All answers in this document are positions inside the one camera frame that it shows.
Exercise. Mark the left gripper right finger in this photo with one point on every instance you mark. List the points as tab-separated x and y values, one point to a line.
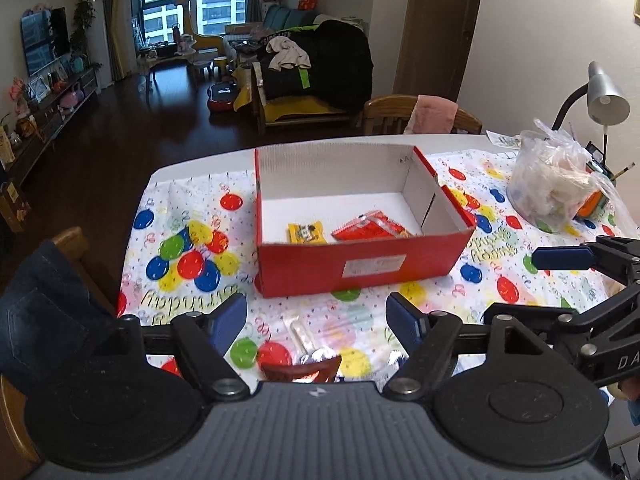
429	340

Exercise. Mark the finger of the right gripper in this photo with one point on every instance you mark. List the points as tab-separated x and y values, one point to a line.
569	258

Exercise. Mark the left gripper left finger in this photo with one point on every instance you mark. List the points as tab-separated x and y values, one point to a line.
202	340

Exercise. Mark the brown Oreo snack packet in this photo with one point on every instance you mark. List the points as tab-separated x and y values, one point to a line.
321	372

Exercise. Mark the orange rubiks cube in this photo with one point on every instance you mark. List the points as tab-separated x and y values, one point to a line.
593	206

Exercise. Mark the clear plastic bag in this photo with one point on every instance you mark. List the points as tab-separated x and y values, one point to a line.
550	181

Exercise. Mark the balloon print tablecloth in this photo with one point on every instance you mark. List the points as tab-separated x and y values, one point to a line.
193	245

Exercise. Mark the red snack packet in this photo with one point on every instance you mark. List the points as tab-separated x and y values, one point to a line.
373	225

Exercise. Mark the dark jeans leg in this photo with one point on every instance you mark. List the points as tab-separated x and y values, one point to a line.
47	314

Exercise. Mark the yellow snack packet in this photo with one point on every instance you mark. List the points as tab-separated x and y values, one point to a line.
306	233

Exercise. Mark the red cardboard box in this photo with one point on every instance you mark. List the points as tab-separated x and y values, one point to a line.
334	216

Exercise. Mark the wooden chair near left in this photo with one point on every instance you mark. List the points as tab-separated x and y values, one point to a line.
72	243

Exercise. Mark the wooden chair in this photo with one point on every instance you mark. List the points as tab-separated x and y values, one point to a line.
390	115
72	243

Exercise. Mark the silver desk lamp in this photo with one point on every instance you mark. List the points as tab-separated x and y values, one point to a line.
606	103

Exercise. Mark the pink cloth on chair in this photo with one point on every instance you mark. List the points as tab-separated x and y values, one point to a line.
432	114

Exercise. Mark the wooden chair far side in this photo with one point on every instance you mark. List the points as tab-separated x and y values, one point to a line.
390	115

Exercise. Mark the tv cabinet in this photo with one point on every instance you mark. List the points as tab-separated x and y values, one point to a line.
52	116

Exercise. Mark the armchair with dark clothes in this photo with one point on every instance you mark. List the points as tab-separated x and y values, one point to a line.
310	74

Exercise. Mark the television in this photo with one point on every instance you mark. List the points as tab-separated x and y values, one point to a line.
44	38

